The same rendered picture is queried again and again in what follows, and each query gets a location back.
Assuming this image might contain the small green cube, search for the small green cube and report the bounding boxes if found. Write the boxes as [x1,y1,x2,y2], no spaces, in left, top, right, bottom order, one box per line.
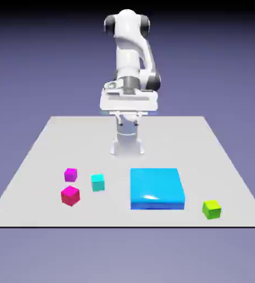
[202,200,222,220]

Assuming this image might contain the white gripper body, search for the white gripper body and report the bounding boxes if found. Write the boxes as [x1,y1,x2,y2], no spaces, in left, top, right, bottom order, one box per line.
[100,87,159,116]

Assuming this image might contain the small magenta cube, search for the small magenta cube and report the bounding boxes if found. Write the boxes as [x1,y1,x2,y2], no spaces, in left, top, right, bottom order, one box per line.
[64,167,78,182]

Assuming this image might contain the small teal cube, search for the small teal cube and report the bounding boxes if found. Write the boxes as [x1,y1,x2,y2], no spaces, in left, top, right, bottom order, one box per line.
[91,174,106,192]

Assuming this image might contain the large blue box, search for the large blue box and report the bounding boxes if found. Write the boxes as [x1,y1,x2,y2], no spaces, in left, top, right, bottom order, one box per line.
[130,167,185,211]

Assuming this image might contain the small crimson cube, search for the small crimson cube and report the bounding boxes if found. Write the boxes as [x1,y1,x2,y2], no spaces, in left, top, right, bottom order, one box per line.
[60,185,81,207]

